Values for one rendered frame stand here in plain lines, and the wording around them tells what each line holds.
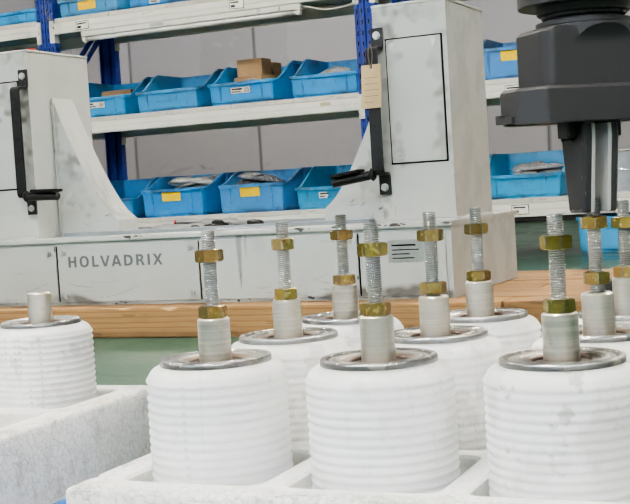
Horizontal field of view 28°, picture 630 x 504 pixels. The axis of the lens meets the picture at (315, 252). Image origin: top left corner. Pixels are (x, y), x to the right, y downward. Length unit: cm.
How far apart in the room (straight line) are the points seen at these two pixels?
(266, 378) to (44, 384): 40
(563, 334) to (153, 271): 264
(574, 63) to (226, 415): 32
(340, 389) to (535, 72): 25
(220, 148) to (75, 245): 706
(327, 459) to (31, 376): 46
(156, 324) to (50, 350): 210
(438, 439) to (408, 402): 3
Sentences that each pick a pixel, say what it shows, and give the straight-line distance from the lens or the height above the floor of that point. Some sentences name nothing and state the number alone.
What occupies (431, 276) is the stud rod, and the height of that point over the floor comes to 30.
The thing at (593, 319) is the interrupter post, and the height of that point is 26.
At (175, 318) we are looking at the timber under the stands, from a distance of 324.
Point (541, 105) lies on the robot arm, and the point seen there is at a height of 41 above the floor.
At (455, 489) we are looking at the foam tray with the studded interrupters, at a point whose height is 18.
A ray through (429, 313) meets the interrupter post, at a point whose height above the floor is 27.
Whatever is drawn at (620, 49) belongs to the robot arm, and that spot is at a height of 44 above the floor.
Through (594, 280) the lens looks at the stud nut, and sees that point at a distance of 87.
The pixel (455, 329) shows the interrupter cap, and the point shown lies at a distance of 94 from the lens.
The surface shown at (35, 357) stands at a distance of 118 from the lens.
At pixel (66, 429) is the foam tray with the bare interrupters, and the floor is 17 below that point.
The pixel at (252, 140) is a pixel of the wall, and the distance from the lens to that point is 1035.
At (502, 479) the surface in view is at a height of 19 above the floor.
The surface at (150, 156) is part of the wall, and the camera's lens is 1084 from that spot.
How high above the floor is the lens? 37
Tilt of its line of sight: 3 degrees down
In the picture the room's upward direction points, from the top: 4 degrees counter-clockwise
